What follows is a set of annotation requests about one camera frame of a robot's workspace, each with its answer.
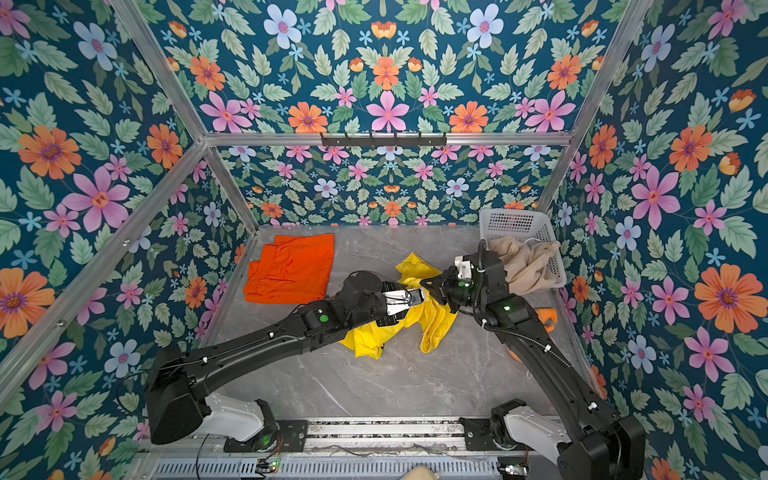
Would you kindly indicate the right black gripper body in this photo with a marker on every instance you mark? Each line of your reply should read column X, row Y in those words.
column 459, row 292

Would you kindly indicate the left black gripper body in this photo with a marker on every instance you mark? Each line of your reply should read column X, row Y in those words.
column 393, row 318

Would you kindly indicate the yellow shorts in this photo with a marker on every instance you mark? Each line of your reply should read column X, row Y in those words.
column 434, row 319

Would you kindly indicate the orange shorts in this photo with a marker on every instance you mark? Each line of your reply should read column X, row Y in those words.
column 291, row 270

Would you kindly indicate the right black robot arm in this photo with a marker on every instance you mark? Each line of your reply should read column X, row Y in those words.
column 589, row 439

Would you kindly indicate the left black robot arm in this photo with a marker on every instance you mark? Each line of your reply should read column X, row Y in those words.
column 181, row 392

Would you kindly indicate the beige shorts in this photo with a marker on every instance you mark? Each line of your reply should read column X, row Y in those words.
column 526, row 263

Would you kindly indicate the orange plush toy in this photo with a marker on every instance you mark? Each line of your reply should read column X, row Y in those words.
column 546, row 318

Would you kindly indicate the white plastic laundry basket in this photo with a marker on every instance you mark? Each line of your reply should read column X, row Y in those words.
column 522, row 225

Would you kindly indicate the beige rounded object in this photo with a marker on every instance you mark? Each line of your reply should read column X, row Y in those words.
column 420, row 472

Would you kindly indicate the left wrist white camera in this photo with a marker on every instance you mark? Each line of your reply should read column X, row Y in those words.
column 398, row 301

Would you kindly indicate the wrist white camera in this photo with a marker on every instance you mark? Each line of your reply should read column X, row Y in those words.
column 398, row 301
column 464, row 267

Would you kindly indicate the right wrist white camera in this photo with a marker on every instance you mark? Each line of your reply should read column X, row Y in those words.
column 464, row 267

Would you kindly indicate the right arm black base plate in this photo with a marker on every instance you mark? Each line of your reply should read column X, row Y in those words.
column 481, row 436

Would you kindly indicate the black wall hook rail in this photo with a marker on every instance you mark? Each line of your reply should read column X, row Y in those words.
column 370, row 140

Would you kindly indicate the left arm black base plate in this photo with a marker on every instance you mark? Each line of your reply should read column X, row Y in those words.
column 283, row 436

